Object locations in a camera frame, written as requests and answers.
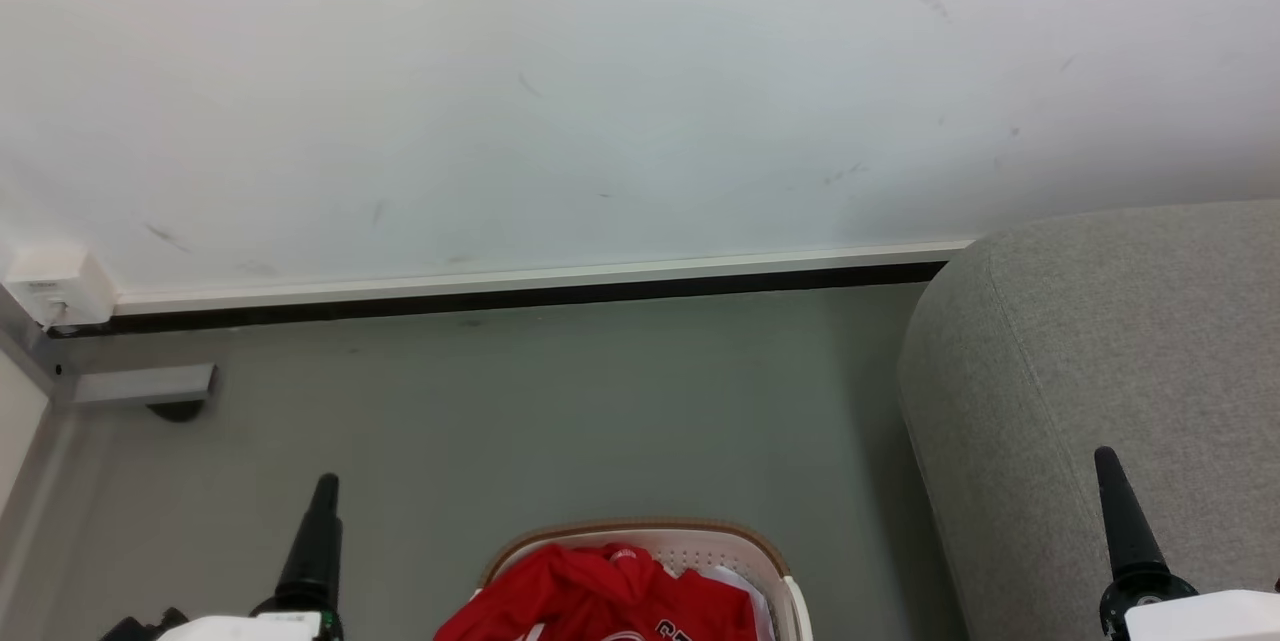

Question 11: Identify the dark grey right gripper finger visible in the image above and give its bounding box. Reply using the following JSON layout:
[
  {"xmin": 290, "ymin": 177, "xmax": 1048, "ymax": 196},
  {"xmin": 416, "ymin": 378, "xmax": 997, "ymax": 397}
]
[{"xmin": 1093, "ymin": 447, "xmax": 1198, "ymax": 641}]

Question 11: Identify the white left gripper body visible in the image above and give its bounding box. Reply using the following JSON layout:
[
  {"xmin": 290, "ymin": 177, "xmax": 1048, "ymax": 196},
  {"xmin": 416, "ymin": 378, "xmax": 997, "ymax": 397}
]
[{"xmin": 157, "ymin": 610, "xmax": 326, "ymax": 641}]

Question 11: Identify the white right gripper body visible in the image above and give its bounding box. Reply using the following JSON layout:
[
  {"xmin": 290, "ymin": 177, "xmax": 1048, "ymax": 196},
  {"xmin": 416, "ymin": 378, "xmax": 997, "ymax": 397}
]
[{"xmin": 1124, "ymin": 588, "xmax": 1280, "ymax": 641}]

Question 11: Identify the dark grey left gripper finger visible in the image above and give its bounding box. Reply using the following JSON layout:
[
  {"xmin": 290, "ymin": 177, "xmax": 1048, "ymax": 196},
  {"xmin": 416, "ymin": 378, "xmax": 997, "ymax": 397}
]
[{"xmin": 250, "ymin": 472, "xmax": 347, "ymax": 641}]

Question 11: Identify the red and white jersey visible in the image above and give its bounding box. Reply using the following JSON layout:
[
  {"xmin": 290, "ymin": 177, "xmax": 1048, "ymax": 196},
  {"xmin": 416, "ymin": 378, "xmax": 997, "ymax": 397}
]
[{"xmin": 433, "ymin": 543, "xmax": 758, "ymax": 641}]

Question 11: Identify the grey fabric sofa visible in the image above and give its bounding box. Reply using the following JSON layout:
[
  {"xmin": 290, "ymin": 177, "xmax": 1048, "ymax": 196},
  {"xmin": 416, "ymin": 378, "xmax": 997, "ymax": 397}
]
[{"xmin": 897, "ymin": 199, "xmax": 1280, "ymax": 641}]

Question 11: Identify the white and black baseboard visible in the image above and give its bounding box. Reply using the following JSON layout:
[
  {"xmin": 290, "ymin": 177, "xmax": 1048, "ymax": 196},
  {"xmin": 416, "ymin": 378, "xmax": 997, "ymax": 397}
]
[{"xmin": 45, "ymin": 241, "xmax": 976, "ymax": 338}]

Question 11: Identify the white plastic laundry basket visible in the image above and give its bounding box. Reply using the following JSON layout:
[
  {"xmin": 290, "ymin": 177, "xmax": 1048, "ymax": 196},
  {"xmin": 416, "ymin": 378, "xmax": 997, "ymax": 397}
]
[{"xmin": 480, "ymin": 518, "xmax": 813, "ymax": 641}]

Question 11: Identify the grey metal bracket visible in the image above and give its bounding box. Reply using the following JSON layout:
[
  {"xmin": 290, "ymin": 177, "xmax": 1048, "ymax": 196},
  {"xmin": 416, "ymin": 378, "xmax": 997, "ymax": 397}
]
[{"xmin": 72, "ymin": 364, "xmax": 217, "ymax": 409}]

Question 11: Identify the grey door frame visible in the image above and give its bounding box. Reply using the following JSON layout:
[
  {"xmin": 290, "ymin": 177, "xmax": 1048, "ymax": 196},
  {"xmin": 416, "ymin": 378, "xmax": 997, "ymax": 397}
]
[{"xmin": 0, "ymin": 281, "xmax": 81, "ymax": 641}]

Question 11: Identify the white wall socket box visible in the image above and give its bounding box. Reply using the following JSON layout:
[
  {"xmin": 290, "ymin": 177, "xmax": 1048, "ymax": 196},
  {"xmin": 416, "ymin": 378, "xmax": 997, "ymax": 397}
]
[{"xmin": 3, "ymin": 246, "xmax": 118, "ymax": 329}]

